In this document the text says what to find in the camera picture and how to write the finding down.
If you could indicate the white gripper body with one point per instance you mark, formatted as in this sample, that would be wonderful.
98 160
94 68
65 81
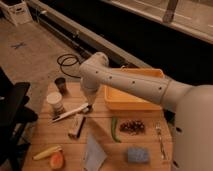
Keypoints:
90 97

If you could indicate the white dish brush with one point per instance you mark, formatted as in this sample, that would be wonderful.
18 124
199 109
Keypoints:
83 108

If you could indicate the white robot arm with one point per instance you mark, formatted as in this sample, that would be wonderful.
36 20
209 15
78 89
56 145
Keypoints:
192 106

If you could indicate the yellow plastic tray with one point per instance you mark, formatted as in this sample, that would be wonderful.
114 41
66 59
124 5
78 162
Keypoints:
119 100

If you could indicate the dark metal cup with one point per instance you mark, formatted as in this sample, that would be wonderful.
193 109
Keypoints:
61 84

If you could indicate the black and white eraser block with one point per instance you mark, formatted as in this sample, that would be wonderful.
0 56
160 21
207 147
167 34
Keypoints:
76 126

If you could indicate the white paper cup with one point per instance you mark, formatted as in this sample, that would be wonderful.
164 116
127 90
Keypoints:
54 99

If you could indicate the green chili pepper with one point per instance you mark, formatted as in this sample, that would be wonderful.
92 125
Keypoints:
113 130

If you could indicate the bunch of dark grapes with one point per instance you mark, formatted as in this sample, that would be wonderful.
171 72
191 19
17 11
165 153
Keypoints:
132 127

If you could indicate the blue grey cloth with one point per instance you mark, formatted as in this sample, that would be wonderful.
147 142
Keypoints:
94 155

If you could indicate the orange peach fruit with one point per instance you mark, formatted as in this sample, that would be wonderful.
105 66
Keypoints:
56 160

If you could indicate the blue sponge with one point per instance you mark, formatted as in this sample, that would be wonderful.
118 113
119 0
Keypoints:
137 155

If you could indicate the black chair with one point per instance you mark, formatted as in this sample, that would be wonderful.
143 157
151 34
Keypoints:
14 116

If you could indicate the silver fork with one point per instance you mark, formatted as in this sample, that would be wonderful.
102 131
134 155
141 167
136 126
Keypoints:
158 131

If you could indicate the white storage box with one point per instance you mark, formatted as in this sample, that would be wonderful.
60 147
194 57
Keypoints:
17 14

